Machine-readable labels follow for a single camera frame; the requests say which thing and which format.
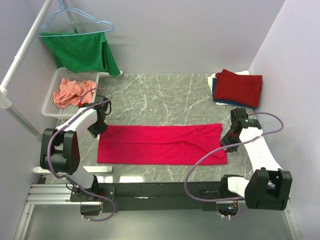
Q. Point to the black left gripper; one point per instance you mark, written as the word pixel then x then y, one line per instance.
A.
pixel 95 132

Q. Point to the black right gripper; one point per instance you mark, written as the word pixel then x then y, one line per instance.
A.
pixel 224 141

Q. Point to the pink-red t-shirt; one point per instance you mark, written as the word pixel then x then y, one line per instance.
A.
pixel 157 145

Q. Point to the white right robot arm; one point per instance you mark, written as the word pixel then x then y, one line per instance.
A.
pixel 269 186

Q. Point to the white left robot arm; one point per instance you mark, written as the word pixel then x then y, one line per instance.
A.
pixel 60 148

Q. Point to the blue folded t-shirt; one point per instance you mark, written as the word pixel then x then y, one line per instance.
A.
pixel 226 102

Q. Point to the dark red folded t-shirt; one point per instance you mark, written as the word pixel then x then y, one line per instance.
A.
pixel 238 88

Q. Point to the salmon orange t-shirt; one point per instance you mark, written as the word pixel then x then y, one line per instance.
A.
pixel 72 92

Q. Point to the white plastic laundry basket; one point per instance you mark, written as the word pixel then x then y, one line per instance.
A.
pixel 50 109

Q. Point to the green hanging t-shirt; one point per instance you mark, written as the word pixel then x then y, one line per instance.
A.
pixel 81 53

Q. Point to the white clothes rack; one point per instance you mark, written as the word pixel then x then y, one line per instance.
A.
pixel 19 150

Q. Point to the aluminium rail frame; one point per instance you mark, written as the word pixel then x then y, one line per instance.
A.
pixel 90 205

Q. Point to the light blue wire hanger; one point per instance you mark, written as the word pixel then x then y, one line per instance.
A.
pixel 71 12

